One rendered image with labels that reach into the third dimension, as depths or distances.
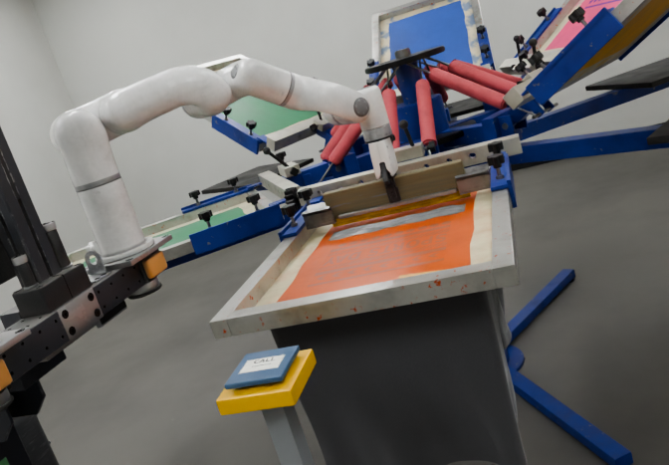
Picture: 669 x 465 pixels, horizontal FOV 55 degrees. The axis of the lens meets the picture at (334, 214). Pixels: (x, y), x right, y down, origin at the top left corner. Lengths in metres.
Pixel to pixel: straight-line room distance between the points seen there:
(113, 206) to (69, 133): 0.17
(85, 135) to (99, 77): 5.52
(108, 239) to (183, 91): 0.35
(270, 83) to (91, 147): 0.42
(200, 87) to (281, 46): 4.65
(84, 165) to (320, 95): 0.55
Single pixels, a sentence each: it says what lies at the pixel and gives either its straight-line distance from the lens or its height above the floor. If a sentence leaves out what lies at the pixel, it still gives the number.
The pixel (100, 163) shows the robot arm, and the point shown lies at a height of 1.33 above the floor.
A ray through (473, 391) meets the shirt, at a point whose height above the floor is 0.70.
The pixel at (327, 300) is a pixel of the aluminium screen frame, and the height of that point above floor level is 0.99.
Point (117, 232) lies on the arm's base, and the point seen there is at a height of 1.19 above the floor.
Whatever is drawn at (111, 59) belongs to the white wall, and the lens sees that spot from 6.80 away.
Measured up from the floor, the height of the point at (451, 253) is 0.96.
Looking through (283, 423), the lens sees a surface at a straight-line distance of 1.10.
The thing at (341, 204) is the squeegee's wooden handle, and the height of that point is 1.02.
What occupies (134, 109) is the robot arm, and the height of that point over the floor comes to 1.42.
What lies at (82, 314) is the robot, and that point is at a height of 1.09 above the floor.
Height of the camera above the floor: 1.40
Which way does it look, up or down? 13 degrees down
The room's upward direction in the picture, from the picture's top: 17 degrees counter-clockwise
